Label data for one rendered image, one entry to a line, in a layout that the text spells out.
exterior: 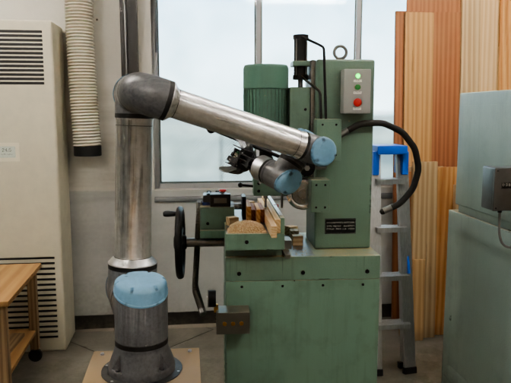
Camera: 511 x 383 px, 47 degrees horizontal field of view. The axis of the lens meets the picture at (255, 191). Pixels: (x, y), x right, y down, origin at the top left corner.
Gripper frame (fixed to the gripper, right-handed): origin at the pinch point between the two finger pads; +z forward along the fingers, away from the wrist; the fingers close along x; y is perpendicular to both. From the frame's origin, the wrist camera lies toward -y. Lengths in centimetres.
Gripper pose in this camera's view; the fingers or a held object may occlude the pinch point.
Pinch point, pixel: (227, 150)
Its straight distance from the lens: 219.6
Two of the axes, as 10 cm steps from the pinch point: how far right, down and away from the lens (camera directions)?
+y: -6.6, -2.0, -7.3
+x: -4.0, 9.1, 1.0
